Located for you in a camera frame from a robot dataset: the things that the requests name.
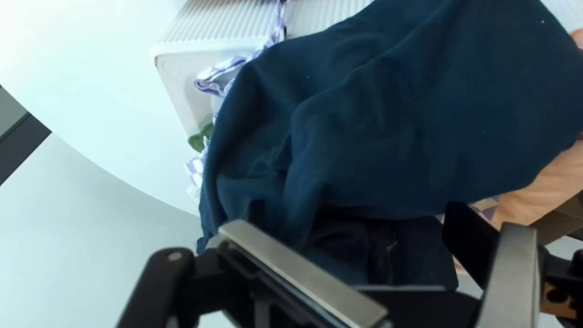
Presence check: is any gripper right finger with metal pad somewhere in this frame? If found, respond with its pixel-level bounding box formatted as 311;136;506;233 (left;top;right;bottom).
444;202;583;328

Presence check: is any gripper left finger with metal pad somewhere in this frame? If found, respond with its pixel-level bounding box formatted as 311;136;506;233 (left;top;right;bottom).
116;218;391;328

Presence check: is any purple white checkered cloth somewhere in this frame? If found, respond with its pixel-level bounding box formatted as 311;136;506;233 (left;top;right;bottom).
184;0;287;188

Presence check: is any dark navy cloth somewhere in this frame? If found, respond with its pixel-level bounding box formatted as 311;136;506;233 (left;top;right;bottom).
196;0;583;291

